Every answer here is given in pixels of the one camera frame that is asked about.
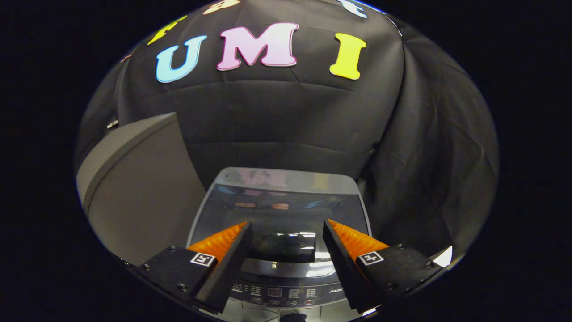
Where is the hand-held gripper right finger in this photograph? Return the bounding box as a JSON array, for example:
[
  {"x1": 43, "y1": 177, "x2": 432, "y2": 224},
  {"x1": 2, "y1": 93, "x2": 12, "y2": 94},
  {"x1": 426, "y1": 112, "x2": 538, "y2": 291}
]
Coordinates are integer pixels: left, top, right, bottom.
[{"x1": 322, "y1": 219, "x2": 443, "y2": 314}]

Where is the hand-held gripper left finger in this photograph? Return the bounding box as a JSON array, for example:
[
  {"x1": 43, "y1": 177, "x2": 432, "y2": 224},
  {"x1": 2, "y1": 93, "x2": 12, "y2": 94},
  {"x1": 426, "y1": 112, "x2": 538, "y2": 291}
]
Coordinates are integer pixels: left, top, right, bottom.
[{"x1": 136, "y1": 220, "x2": 254, "y2": 315}]

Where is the grey washing machine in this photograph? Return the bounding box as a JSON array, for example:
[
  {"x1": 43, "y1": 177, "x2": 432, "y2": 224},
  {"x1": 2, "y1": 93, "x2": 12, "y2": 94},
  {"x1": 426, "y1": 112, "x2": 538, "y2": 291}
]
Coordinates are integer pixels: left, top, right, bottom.
[{"x1": 187, "y1": 167, "x2": 377, "y2": 322}]

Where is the grey cabinet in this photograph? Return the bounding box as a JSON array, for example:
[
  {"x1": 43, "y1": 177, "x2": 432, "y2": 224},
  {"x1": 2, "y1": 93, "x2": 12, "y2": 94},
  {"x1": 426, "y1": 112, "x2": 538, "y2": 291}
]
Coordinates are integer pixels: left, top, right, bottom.
[{"x1": 75, "y1": 112, "x2": 207, "y2": 267}]

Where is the black backdrop cloth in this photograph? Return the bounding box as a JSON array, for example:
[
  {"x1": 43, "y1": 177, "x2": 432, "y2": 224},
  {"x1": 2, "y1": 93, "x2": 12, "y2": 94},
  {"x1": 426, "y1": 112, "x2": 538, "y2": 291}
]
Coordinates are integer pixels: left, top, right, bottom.
[{"x1": 74, "y1": 0, "x2": 499, "y2": 269}]

